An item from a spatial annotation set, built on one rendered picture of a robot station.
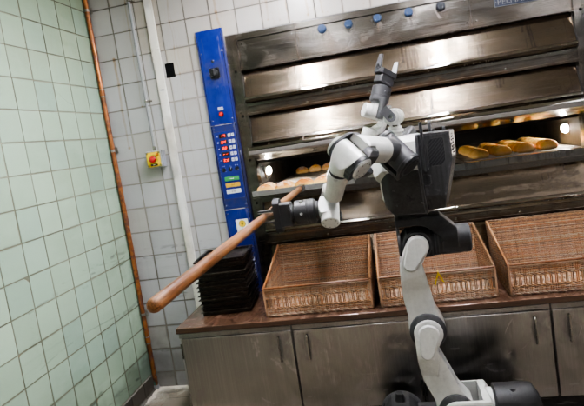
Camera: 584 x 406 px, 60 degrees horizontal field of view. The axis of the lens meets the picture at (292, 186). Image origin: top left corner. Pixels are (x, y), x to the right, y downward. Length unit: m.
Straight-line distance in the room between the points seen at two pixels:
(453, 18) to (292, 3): 0.89
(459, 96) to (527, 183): 0.61
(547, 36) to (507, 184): 0.80
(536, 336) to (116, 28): 2.81
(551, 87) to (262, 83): 1.57
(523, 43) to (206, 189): 1.95
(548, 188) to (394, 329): 1.16
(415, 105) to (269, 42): 0.91
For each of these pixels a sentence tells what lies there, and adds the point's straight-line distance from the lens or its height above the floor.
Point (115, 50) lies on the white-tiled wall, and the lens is 3.38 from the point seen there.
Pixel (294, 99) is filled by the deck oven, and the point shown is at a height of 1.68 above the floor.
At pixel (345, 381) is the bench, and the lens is 2.71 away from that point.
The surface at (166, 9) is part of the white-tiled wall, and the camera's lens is 3.27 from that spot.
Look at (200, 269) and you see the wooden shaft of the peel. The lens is 1.19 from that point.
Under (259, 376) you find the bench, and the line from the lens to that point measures 2.77.
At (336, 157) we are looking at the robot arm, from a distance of 1.59.
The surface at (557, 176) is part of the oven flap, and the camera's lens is 3.11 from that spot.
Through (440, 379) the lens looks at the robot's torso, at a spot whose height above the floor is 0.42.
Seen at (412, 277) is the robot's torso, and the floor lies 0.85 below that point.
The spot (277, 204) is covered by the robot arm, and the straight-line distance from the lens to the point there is 1.80.
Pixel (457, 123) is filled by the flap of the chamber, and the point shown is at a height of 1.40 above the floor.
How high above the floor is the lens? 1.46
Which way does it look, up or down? 5 degrees down
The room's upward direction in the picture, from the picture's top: 9 degrees counter-clockwise
